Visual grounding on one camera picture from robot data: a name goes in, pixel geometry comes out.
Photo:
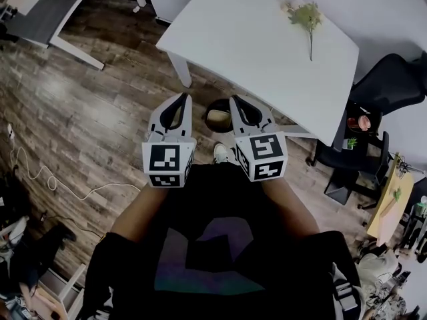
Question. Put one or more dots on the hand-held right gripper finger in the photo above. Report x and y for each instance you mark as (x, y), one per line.
(238, 122)
(267, 122)

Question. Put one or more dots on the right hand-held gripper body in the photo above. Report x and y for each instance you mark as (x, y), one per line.
(263, 152)

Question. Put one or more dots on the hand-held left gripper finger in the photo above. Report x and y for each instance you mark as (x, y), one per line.
(156, 123)
(188, 122)

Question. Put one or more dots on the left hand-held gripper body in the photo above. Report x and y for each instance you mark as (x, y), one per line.
(163, 158)

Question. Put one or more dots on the tan tray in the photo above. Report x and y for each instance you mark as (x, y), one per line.
(218, 117)

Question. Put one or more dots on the black round bin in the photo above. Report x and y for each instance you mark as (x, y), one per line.
(217, 103)

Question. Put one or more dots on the person's right forearm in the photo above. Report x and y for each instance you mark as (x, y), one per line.
(290, 208)

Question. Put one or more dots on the person's left forearm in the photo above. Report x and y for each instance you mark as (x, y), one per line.
(136, 212)

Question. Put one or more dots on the person's white shoe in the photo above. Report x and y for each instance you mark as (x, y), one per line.
(221, 152)

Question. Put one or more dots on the person's black trousers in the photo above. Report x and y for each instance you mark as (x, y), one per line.
(217, 185)

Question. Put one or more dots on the white table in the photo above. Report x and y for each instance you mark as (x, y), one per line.
(250, 45)

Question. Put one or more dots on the small green potted plant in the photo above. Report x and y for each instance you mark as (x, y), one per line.
(351, 143)

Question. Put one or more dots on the pink round object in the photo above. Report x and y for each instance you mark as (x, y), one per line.
(362, 122)

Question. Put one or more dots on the black side table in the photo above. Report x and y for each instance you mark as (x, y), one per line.
(373, 128)

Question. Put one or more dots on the green artificial flower branch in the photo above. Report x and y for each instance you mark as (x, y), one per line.
(305, 15)

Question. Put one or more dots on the black wheeled chair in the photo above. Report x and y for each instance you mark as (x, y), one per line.
(382, 158)

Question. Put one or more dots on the black office chair with headrest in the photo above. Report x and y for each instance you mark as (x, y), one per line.
(390, 85)

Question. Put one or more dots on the pale wooden block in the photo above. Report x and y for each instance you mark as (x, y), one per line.
(387, 208)

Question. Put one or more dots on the small green sprig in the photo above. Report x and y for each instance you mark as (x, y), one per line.
(397, 193)

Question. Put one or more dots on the person's black printed shirt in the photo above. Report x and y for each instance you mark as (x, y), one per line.
(207, 295)

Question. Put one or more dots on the light wooden desk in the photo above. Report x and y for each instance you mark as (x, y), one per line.
(403, 185)

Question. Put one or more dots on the dark grey desk white frame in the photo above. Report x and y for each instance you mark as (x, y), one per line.
(56, 8)

